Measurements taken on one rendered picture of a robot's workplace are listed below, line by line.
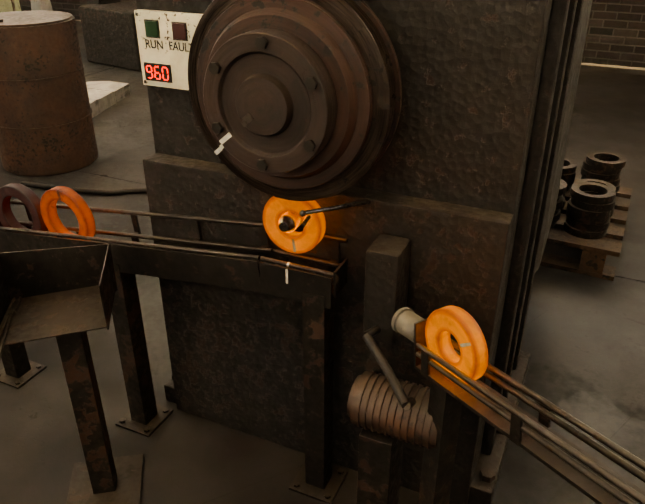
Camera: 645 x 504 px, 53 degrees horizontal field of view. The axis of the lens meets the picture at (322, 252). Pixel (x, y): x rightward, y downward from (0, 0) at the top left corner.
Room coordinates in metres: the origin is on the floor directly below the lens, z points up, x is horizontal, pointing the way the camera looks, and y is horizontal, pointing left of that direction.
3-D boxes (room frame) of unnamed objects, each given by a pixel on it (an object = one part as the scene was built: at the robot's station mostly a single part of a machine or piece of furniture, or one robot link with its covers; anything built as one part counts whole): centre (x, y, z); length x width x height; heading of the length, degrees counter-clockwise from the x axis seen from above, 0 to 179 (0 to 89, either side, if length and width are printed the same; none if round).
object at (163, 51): (1.60, 0.33, 1.15); 0.26 x 0.02 x 0.18; 66
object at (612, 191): (3.07, -0.93, 0.22); 1.20 x 0.81 x 0.44; 64
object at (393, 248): (1.28, -0.15, 0.68); 0.11 x 0.08 x 0.24; 156
